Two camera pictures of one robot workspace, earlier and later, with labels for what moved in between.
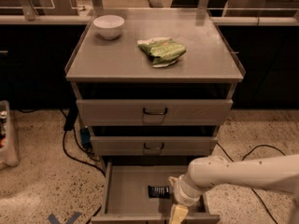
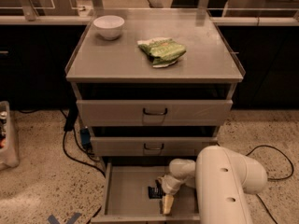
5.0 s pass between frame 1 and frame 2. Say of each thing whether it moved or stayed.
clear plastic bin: stayed
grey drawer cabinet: stayed
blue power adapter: stayed
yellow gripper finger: moved
